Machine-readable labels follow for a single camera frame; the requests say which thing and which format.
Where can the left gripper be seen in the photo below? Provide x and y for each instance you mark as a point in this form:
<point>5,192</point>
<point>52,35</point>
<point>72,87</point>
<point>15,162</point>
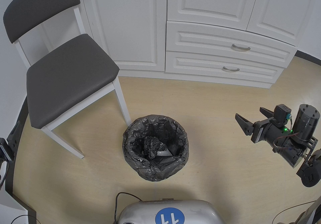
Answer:
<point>4,149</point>

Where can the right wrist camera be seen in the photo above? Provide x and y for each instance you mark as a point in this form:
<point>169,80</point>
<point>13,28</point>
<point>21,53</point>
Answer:
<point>282,115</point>

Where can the grey and white chair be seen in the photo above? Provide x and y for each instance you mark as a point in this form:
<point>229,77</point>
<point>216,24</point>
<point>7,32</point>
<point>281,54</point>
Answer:
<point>70,72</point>

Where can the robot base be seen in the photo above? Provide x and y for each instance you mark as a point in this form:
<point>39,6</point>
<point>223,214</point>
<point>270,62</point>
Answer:
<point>140,213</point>

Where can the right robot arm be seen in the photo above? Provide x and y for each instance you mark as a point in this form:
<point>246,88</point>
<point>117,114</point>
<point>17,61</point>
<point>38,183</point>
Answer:
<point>304,122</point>

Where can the crumpled black plastic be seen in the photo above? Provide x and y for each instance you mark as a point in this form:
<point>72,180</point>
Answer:
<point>151,146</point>

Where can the black plastic bag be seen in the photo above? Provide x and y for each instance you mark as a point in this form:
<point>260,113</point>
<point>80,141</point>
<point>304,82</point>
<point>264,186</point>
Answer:
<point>130,147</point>

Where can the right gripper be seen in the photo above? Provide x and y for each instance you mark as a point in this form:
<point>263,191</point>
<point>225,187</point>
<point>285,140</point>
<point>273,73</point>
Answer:
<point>270,134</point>

